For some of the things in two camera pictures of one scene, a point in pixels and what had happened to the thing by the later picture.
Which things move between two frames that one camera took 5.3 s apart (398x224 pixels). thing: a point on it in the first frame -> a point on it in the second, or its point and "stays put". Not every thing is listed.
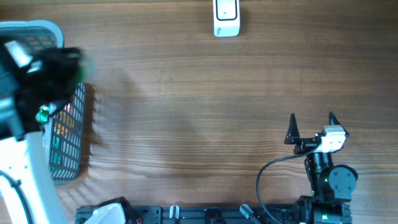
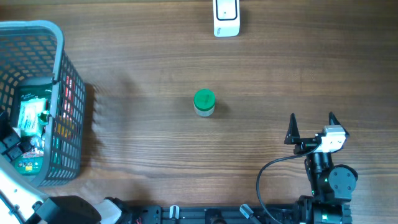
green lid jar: x=80 y=72 -> x=204 y=101
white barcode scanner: x=226 y=18 stays put
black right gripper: x=293 y=137 stays put
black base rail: x=158 y=214 stays put
